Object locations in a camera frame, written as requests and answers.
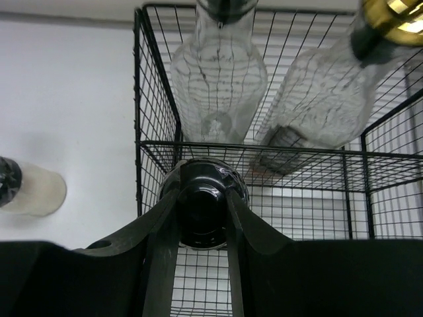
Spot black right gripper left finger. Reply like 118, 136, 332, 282
1, 165, 182, 316

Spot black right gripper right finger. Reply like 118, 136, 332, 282
227, 190, 422, 316

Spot brown spice jar black lid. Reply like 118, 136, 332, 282
158, 157, 249, 250

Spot glass bottle gold pourer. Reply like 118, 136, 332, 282
251, 1, 422, 176

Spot glass bottle dark contents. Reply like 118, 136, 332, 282
171, 1, 268, 144

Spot white spice jar far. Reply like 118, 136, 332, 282
1, 157, 67, 217

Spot black wire basket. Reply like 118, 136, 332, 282
134, 1, 422, 316

